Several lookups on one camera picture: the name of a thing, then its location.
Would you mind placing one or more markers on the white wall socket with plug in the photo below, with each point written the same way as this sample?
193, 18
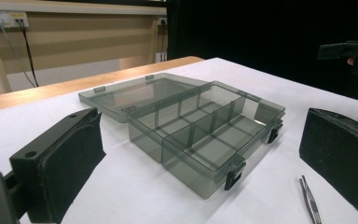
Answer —
161, 57

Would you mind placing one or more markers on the wooden table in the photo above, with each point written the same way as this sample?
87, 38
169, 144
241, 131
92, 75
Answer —
59, 88

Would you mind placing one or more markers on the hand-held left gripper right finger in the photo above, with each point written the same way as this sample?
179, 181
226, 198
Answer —
341, 152

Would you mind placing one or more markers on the transparent grey compartment box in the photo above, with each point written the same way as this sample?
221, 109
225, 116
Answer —
199, 130

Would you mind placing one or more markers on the small white wall socket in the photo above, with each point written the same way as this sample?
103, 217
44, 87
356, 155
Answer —
162, 20

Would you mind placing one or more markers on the white wall socket strip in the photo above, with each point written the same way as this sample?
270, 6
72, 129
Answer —
7, 18

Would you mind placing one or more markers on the metal tweezers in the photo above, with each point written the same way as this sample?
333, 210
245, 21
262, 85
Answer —
310, 202

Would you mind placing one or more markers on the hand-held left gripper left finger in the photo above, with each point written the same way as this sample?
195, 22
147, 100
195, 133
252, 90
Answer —
65, 155

